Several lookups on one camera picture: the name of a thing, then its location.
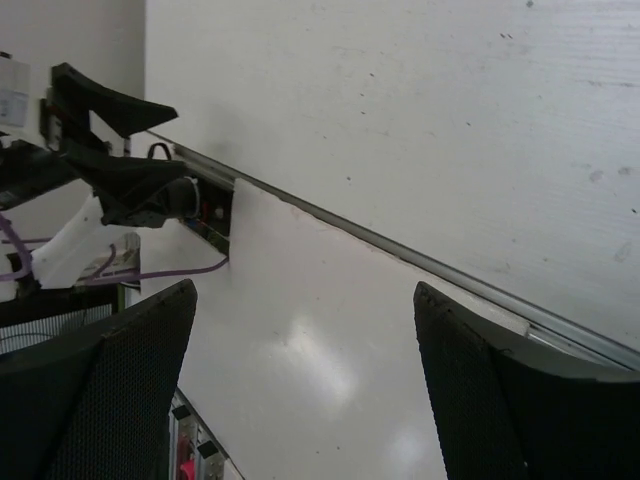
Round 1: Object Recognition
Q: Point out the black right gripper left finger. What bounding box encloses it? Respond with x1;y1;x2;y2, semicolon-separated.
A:
1;279;197;479

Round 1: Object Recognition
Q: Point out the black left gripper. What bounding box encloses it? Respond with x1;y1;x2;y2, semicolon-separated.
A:
1;63;190;228

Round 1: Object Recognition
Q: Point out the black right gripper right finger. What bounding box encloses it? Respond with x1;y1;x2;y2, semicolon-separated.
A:
413;282;639;479

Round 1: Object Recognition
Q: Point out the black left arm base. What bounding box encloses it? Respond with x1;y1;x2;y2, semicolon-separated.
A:
139;168;233;255

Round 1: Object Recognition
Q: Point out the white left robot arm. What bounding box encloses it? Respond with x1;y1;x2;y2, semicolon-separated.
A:
1;63;199;301

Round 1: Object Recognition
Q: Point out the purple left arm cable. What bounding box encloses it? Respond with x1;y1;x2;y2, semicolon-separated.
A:
0;212;230;287

